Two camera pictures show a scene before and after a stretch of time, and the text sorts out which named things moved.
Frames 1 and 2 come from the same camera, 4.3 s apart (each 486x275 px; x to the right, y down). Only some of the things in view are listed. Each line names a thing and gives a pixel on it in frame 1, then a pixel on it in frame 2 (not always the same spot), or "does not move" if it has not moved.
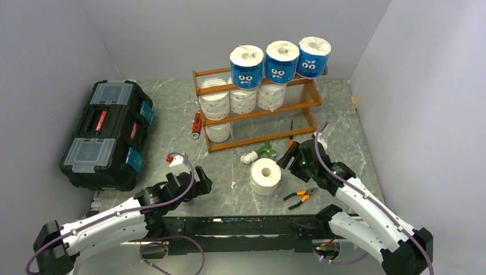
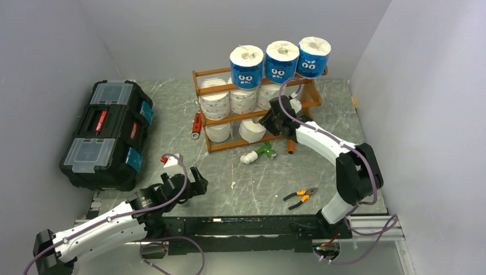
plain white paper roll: [220, 132] does not move
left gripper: [204, 185] does not move
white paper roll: [265, 175] → [251, 132]
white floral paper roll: [243, 101] does not move
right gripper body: [301, 169] → [271, 123]
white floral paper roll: [215, 106] does not move
